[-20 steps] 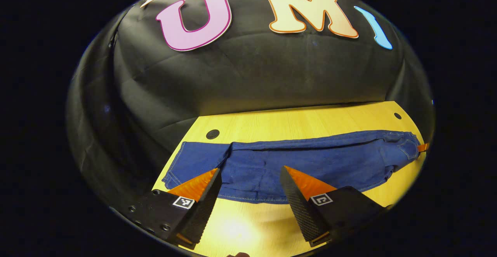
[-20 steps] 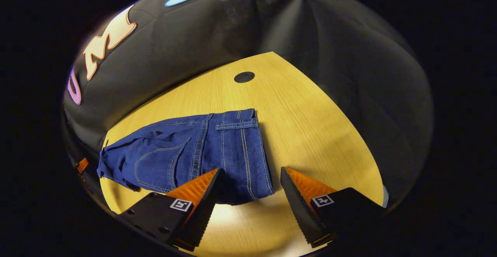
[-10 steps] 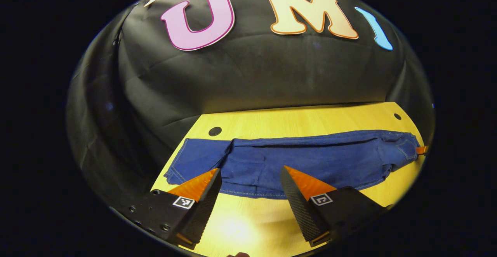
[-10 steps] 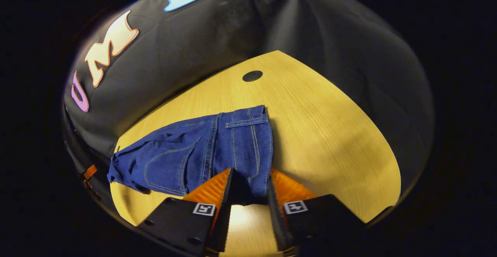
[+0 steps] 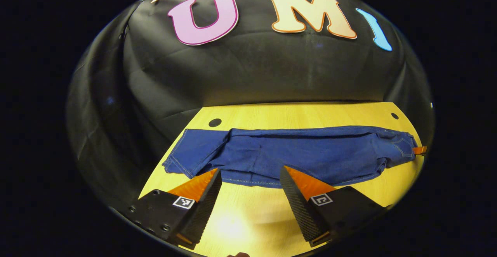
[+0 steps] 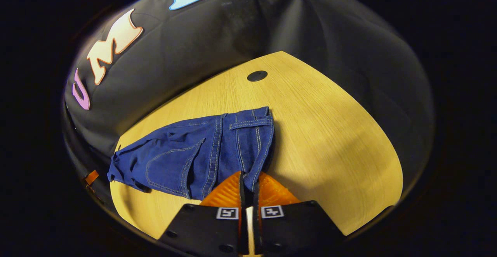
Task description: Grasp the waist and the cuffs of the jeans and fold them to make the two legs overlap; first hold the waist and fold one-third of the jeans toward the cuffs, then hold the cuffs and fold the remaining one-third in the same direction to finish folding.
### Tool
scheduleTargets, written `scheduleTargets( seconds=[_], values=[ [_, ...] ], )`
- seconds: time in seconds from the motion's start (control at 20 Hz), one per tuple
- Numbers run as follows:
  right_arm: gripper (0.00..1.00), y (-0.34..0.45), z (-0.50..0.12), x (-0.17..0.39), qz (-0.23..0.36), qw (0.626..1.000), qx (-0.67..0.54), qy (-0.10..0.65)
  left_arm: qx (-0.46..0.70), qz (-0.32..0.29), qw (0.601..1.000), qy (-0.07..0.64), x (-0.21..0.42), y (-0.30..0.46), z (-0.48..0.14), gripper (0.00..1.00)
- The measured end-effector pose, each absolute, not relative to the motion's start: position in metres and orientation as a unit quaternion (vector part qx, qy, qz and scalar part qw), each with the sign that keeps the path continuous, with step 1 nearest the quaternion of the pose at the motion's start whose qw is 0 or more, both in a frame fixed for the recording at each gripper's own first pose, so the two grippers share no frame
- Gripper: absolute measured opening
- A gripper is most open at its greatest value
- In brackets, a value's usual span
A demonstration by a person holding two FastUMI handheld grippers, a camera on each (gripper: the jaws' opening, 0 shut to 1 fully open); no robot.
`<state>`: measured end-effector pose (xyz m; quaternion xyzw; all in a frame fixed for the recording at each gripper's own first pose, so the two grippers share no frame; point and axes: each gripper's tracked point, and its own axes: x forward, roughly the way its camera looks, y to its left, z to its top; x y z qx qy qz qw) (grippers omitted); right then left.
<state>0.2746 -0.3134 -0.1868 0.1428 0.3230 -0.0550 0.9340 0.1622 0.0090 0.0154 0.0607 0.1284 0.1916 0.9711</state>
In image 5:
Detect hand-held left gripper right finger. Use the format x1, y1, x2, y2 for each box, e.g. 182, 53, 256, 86
279, 165, 389, 248

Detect blue denim jeans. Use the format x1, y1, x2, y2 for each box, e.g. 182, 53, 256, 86
162, 126, 420, 188

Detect black backdrop cloth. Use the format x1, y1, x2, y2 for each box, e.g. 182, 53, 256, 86
66, 0, 434, 211

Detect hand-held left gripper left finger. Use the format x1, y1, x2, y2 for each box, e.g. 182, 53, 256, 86
127, 167, 223, 248

